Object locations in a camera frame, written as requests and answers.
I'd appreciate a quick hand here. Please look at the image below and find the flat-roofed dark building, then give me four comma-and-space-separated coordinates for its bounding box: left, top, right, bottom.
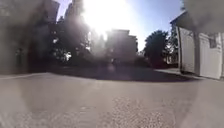
105, 28, 139, 65

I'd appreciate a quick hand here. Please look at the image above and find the grey asphalt ground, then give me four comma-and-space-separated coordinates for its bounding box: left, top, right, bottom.
0, 64, 224, 128

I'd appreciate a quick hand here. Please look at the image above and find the row of dark trees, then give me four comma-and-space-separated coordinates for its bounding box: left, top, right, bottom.
49, 13, 108, 67

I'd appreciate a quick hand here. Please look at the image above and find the round dark tree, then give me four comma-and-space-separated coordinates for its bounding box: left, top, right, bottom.
143, 29, 170, 69

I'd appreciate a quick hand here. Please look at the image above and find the tall grey building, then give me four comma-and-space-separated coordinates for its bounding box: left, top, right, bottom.
0, 0, 62, 75

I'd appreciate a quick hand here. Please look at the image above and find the white building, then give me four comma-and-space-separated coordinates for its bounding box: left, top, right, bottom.
169, 9, 224, 81

